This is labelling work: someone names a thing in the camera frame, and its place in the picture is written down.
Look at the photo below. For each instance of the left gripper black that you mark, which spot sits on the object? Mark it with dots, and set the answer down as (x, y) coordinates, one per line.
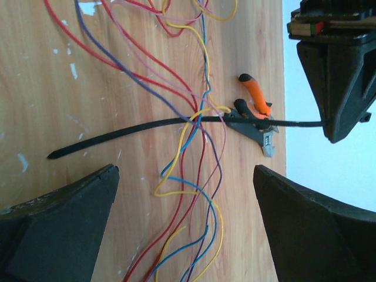
(341, 77)

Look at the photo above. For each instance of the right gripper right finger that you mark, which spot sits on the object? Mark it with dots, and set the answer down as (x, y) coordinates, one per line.
(314, 237)

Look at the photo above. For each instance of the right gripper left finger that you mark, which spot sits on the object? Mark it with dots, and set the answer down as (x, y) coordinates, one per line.
(57, 236)

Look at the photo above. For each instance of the small orange needle-nose pliers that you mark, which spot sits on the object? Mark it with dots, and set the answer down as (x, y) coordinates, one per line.
(258, 108)

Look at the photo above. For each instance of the black adjustable wrench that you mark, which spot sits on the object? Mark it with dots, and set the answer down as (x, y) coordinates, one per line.
(262, 135)

